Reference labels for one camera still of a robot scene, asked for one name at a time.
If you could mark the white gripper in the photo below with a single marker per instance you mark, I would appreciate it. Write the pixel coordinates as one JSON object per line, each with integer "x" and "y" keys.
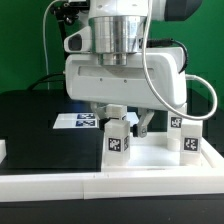
{"x": 126, "y": 85}

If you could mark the white square tabletop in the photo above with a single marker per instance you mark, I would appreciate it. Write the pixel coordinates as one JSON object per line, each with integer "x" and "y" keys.
{"x": 151, "y": 153}

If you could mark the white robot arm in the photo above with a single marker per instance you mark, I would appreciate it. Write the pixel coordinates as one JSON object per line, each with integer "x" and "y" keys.
{"x": 113, "y": 62}

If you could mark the white sheet with tags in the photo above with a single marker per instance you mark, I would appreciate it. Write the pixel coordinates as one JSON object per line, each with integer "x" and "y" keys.
{"x": 75, "y": 120}

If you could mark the white front fence bar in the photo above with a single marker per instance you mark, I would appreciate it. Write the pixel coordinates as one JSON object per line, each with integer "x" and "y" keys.
{"x": 19, "y": 188}

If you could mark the white left fence block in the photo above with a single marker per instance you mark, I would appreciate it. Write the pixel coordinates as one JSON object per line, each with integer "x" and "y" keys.
{"x": 2, "y": 150}

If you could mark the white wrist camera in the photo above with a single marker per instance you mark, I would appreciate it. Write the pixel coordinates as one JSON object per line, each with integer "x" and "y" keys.
{"x": 80, "y": 41}

